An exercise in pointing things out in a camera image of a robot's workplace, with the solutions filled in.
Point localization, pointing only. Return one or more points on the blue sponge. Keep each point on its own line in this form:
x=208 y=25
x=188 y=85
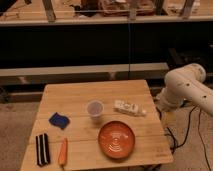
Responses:
x=59 y=120

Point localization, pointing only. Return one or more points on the wooden table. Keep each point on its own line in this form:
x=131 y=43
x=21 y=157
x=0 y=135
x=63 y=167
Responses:
x=77 y=111

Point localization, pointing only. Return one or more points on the clear plastic cup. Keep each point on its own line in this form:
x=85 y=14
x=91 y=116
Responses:
x=95 y=109

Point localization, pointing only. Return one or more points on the long wooden shelf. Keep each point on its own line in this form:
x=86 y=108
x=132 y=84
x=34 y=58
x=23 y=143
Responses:
x=42 y=75

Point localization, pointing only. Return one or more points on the orange ceramic bowl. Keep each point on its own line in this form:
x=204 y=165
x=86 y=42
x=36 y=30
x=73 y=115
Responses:
x=116 y=140

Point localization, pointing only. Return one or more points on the white rectangular packet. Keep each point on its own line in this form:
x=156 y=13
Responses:
x=128 y=108

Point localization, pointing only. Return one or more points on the orange carrot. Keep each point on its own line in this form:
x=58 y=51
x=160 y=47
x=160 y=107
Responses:
x=62 y=159

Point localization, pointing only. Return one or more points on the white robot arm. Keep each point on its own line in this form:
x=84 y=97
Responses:
x=186 y=83

